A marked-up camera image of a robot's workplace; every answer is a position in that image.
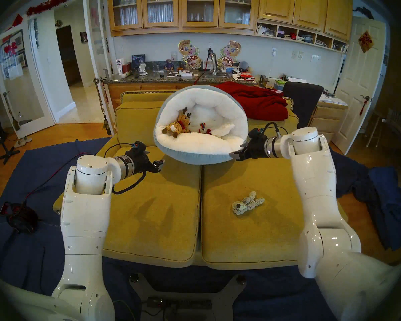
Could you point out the white panel door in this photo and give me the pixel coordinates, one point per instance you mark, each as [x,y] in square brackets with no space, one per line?
[359,89]

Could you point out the white fluffy plush toy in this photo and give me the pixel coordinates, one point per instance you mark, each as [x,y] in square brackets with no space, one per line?
[225,129]

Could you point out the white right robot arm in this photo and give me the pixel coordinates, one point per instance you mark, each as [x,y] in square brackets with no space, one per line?
[320,196]

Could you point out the black wall ornament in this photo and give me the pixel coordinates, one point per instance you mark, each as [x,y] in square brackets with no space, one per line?
[363,12]

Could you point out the white grey round dog bed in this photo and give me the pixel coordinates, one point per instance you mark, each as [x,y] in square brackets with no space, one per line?
[200,146]

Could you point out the dark navy crumpled cloth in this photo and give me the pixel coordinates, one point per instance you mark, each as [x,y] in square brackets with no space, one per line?
[351,176]

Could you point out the red blanket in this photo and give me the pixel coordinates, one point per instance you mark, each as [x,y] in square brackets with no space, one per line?
[260,103]

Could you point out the red flower door decoration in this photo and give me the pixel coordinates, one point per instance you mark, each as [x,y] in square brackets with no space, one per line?
[10,48]

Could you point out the red tinsel garland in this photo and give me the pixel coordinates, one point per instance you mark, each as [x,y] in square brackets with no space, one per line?
[51,2]

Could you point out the yellow fabric sofa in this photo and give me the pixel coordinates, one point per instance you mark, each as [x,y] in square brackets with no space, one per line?
[140,97]

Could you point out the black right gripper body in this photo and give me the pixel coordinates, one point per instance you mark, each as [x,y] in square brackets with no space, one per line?
[255,146]

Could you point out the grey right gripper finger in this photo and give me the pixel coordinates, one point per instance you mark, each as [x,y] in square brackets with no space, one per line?
[244,144]
[236,155]

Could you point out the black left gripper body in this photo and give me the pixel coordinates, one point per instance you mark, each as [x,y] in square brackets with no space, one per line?
[141,158]

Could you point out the wooden cubby shelf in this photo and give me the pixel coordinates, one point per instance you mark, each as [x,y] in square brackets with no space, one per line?
[299,36]

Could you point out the beige grey plush toy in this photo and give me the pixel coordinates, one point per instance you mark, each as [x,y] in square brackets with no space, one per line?
[250,203]

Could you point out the red diamond door ornament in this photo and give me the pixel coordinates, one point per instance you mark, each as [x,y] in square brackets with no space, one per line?
[366,41]

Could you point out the yellow sofa seat cushion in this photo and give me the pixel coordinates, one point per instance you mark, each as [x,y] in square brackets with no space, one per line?
[160,230]
[240,240]

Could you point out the white lotion tube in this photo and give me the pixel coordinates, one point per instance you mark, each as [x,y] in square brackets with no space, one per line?
[119,67]

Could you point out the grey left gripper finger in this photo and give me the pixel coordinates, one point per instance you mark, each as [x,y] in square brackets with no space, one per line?
[159,165]

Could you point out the metal sink faucet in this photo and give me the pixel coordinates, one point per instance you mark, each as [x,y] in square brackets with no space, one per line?
[215,64]

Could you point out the black floor stand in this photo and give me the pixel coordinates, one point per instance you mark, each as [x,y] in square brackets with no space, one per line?
[6,153]

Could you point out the wooden wall cabinets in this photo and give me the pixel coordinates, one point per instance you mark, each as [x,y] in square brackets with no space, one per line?
[280,4]

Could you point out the paper stack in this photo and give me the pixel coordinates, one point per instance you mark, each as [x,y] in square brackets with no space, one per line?
[332,100]

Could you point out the blue crumpled cloth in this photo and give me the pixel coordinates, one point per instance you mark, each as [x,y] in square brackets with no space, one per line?
[391,203]

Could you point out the cartoon child wall cutout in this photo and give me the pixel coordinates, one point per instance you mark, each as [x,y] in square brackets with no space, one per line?
[229,52]
[188,53]

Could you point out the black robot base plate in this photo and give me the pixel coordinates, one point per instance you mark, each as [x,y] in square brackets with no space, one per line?
[143,288]

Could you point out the wooden drawer cabinet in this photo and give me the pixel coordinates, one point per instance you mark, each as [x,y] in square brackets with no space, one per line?
[330,118]

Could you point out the dark grey office chair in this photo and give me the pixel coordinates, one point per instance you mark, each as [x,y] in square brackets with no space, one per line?
[302,103]

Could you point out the granite counter wooden base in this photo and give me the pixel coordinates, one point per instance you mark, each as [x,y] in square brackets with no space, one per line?
[153,77]

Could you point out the white lamb plush rainbow feet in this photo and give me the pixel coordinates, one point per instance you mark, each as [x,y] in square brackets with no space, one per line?
[202,125]

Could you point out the navy floor blanket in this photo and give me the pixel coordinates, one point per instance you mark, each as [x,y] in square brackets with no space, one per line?
[36,176]

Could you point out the white open glass door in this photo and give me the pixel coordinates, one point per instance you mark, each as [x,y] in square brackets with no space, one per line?
[95,39]

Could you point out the dark blue box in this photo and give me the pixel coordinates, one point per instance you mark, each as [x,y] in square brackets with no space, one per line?
[138,60]

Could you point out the dark framed hallway picture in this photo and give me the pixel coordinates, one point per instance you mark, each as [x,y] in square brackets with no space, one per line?
[83,37]

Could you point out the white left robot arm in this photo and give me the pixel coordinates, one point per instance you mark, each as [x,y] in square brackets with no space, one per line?
[85,223]

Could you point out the white glass french door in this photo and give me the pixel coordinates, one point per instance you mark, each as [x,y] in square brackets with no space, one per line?
[26,103]

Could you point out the brown reindeer plush toy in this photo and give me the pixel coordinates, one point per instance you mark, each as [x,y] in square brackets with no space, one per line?
[178,124]

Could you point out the small purple teddy bear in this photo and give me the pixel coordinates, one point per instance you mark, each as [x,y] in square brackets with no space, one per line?
[169,65]

